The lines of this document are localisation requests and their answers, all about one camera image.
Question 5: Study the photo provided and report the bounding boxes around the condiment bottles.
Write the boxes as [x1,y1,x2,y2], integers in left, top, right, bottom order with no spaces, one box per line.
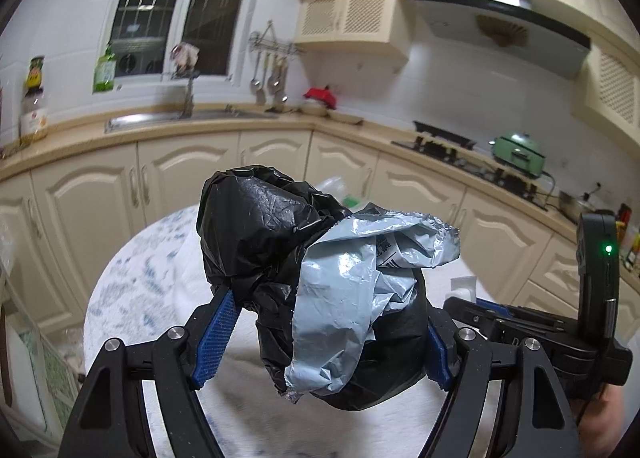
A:
[617,203,640,269]

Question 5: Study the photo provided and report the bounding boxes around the steel cooking pot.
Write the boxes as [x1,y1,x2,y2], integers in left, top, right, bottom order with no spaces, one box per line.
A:
[557,190,598,221]

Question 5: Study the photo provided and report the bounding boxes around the cream lower kitchen cabinets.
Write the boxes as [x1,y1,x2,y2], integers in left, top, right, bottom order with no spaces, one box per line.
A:
[0,108,640,339]

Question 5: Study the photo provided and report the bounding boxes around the clear plastic bottle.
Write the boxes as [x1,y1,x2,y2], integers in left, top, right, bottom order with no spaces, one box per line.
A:
[317,177,351,204]

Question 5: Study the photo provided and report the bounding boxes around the clear jar red label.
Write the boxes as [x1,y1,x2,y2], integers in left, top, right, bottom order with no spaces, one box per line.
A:
[19,88,50,146]

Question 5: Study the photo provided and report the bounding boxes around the black plastic bag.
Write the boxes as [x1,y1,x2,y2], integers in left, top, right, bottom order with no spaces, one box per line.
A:
[196,165,431,411]

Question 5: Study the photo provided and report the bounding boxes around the steel wall utensil rack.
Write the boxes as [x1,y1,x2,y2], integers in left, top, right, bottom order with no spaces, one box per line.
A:
[248,20,307,59]

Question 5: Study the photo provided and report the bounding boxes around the steel faucet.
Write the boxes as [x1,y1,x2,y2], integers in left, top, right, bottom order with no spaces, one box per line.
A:
[172,70,201,119]

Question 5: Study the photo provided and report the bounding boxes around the dark kitchen window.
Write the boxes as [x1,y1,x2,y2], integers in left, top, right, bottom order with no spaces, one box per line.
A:
[107,0,263,84]

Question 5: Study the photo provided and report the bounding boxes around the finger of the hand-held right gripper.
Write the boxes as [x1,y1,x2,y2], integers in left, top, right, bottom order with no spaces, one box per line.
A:
[487,318,576,354]
[443,296,561,326]

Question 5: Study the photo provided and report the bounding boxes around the white blue patterned tablecloth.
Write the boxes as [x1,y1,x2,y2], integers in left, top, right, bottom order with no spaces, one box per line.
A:
[82,203,506,458]

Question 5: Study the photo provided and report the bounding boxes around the grey plastic mailer bag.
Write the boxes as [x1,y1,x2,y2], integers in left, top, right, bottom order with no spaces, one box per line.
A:
[284,202,462,404]

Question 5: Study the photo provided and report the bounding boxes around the yellow label bottle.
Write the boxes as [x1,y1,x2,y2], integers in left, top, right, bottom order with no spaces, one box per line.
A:
[27,56,46,90]

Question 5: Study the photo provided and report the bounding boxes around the cream lattice wall cabinet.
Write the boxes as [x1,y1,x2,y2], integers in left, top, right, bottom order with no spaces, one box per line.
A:
[292,0,413,59]

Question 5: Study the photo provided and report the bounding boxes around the range hood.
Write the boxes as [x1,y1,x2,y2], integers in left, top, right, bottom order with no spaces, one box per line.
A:
[404,0,592,80]

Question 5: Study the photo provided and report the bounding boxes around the woven hand fan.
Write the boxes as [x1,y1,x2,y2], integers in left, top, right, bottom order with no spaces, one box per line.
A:
[475,14,530,48]

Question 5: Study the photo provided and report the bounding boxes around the white cup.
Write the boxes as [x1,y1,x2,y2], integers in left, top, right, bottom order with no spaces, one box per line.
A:
[450,277,477,301]

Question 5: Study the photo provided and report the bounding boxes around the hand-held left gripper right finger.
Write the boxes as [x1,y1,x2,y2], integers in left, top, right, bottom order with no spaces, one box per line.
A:
[420,320,583,458]

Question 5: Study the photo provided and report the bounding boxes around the cream lattice corner cabinet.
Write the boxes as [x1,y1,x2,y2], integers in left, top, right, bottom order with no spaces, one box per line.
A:
[572,45,640,139]

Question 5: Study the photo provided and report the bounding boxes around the steel kitchen sink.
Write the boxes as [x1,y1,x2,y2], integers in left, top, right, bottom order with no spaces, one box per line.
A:
[104,108,278,134]

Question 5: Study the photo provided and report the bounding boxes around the red pot lid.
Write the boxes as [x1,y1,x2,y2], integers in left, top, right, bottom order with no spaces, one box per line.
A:
[303,85,338,111]

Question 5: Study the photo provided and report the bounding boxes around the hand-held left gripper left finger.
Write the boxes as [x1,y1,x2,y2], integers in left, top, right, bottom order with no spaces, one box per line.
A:
[59,285,243,458]

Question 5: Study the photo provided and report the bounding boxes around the black gas stove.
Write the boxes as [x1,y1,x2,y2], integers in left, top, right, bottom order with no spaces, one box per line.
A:
[391,120,551,211]

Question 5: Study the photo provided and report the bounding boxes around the green electric pot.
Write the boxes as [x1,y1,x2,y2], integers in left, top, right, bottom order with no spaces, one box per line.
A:
[489,132,548,179]

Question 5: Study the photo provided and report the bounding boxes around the green patterned furniture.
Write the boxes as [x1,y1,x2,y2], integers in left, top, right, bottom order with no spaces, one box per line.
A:
[0,258,83,439]

